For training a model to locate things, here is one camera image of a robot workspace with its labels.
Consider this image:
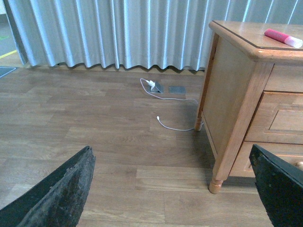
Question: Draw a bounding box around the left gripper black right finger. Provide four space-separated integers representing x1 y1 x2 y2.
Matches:
249 144 303 227

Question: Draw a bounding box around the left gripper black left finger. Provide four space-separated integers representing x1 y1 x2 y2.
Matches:
0 146 96 227

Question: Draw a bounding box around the wooden drawer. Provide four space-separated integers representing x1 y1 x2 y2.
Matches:
230 141 303 177
245 91 303 145

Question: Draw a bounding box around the pink marker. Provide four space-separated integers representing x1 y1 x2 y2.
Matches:
264 29 303 48

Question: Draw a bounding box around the bottom drawer knob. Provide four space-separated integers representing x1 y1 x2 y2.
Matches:
295 161 303 170

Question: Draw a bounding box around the wooden nightstand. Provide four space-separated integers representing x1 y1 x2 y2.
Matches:
195 21 303 193

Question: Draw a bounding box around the closed floor socket plate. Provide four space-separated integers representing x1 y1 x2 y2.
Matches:
169 86 186 94

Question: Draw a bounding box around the white charger plug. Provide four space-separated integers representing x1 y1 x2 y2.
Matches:
146 80 155 87

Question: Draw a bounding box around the grey pleated curtain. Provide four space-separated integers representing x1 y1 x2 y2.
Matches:
3 0 303 70

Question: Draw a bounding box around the white charger cable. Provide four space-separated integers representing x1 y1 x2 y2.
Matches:
140 78 200 132

